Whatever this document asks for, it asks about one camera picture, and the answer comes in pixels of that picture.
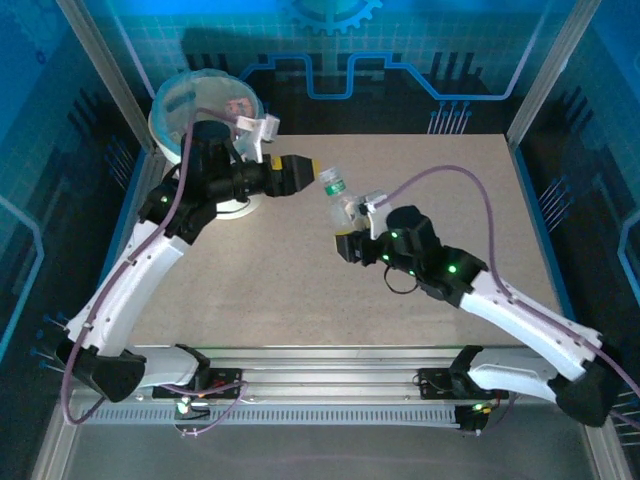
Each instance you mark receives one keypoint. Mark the green label clear plastic bottle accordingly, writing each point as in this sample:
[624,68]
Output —
[334,189]

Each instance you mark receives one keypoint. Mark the pink snack packet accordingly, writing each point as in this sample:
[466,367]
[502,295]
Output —
[237,106]

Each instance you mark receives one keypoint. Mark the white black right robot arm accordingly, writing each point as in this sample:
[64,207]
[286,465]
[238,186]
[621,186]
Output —
[525,325]

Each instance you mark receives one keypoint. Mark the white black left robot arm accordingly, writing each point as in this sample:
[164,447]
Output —
[127,285]

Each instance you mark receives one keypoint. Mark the blue plastic bin liner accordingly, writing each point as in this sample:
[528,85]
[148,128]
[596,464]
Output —
[215,92]

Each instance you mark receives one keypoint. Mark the white ribbed waste bin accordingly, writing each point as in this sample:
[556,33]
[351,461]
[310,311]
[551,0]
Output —
[240,206]

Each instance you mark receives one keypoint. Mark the blue table edge strip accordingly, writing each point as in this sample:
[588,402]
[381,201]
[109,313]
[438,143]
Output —
[541,220]

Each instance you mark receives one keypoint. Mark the aluminium table side rail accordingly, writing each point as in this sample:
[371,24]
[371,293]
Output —
[131,200]

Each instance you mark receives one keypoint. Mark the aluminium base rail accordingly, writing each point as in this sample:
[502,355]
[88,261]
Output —
[325,370]

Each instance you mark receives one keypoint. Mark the aluminium frame post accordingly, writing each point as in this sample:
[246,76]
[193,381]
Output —
[107,75]
[547,70]

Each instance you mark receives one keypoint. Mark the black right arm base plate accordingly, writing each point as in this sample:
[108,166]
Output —
[432,380]

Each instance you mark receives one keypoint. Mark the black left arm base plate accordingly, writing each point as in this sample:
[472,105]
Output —
[225,377]

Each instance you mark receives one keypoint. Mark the aluminium frame leg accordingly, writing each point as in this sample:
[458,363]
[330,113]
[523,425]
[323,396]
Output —
[607,455]
[52,455]

